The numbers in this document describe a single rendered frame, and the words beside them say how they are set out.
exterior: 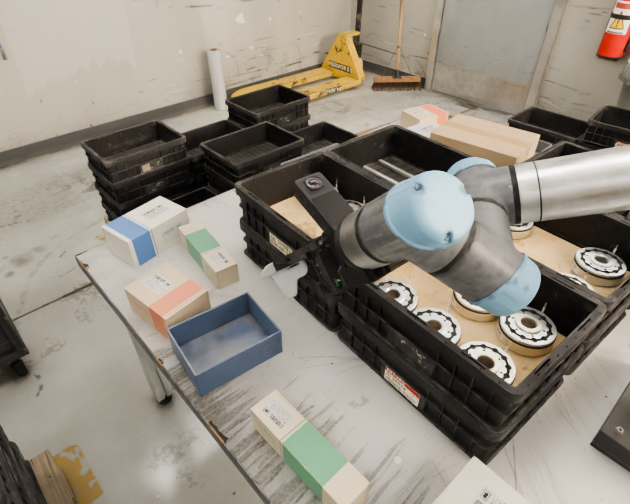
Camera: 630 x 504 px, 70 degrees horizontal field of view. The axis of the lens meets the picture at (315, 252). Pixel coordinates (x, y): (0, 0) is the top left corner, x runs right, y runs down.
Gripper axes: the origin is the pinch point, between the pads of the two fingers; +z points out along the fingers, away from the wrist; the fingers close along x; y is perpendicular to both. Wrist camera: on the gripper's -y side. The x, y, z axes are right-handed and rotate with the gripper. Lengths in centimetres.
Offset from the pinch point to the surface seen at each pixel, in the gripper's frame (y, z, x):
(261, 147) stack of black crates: -61, 139, 68
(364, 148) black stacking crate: -23, 44, 54
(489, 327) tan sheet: 28.5, 2.3, 32.0
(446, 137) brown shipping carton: -17, 44, 87
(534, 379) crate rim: 32.1, -15.5, 19.9
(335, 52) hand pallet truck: -175, 285, 254
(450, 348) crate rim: 23.9, -7.6, 14.0
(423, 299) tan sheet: 19.1, 11.4, 27.0
